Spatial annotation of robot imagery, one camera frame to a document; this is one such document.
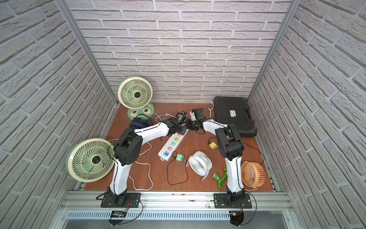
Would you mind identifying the yellow USB charger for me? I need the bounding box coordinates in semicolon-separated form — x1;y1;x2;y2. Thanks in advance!
209;142;218;151

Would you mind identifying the green USB charger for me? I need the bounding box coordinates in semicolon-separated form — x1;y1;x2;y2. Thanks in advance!
175;154;185;162

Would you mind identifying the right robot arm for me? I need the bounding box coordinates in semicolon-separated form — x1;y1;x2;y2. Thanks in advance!
186;119;245;206

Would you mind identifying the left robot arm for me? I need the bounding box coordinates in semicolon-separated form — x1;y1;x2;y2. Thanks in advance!
106;112;187;201

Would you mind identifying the white power strip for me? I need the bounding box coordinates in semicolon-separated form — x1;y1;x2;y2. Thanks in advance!
158;129;189;161

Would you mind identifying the white desk fan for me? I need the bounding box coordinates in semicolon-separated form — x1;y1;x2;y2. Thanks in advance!
186;151;213;181

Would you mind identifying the navy blue desk fan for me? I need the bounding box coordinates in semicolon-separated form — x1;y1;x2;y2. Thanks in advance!
129;114;153;130

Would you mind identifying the green fan at back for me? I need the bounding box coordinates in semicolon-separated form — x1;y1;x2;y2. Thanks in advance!
117;75;155;121

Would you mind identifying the orange desk fan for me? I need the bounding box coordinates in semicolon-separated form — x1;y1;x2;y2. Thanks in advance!
241;161;266;190

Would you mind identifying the large green fan front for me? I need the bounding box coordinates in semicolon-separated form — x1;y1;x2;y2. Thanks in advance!
65;138;115;183

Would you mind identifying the black tool case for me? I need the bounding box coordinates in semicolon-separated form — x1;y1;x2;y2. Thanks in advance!
213;96;257;138

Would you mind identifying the small green circuit board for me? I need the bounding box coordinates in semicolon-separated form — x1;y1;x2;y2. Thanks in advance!
110;210;127;219

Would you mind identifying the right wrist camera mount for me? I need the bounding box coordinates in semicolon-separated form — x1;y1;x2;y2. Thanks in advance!
190;108;206;122

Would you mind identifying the white cable of back fan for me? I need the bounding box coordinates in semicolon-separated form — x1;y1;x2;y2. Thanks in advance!
153;112;175;124

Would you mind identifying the black cable of white fan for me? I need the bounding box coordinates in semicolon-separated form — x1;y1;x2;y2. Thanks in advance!
166;151;189;186

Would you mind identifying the white fan power cable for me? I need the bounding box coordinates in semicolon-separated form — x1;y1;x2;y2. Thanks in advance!
108;138;154;191

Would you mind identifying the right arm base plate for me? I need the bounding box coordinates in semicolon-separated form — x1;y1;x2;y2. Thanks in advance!
213;193;252;209

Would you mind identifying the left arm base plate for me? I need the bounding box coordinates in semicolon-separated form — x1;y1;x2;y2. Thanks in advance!
101;192;141;208

